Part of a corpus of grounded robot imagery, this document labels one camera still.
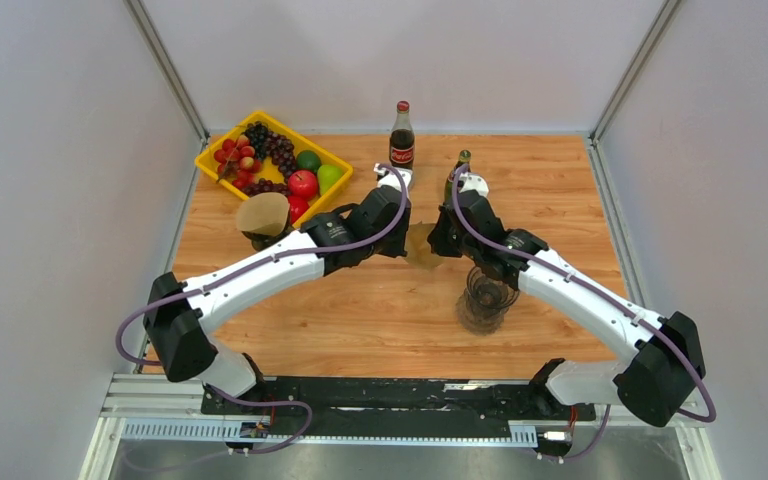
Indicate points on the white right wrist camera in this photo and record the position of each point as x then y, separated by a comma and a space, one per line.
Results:
469, 181

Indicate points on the red apple lower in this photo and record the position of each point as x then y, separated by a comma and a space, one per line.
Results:
298, 206

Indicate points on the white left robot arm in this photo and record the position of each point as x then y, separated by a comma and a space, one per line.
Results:
180, 316

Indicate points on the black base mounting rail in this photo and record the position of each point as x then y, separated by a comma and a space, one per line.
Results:
398, 407

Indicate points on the glass carafe right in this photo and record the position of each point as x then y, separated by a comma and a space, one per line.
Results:
477, 321

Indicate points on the dark grape bunch lower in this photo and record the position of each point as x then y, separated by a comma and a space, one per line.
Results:
266, 186

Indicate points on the brown paper coffee filter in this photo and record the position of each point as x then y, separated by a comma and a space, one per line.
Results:
264, 214

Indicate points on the grey coffee dripper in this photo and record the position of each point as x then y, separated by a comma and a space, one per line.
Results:
486, 298

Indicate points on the red apple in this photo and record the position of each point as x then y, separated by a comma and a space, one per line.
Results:
303, 184
298, 206

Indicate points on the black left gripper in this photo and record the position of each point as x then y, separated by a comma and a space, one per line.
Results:
397, 249

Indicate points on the dark grape bunch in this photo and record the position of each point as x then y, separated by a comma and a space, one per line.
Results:
272, 146
266, 186

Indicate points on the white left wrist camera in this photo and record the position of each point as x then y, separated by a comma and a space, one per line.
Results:
398, 178

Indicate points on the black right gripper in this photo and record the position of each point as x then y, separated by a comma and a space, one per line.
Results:
437, 237

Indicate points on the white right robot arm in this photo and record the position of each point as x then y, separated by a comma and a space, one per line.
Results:
659, 365

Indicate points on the green lime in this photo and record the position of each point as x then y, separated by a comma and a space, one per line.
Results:
308, 160

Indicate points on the green glass bottle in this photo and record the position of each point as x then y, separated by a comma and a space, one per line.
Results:
463, 163

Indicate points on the green pear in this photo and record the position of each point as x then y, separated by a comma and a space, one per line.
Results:
328, 175

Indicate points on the dark grape bunch upper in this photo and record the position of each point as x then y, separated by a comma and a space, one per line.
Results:
272, 146

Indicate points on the yellow plastic fruit tray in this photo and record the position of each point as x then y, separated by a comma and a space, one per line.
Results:
208, 165

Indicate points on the amber coffee dripper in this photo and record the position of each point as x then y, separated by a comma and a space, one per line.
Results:
262, 241

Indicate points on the cola glass bottle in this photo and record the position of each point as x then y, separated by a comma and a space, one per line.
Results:
402, 143

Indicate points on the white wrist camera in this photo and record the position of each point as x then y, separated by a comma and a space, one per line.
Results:
398, 178
469, 181

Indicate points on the red apple upper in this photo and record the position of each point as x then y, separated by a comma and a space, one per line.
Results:
303, 184

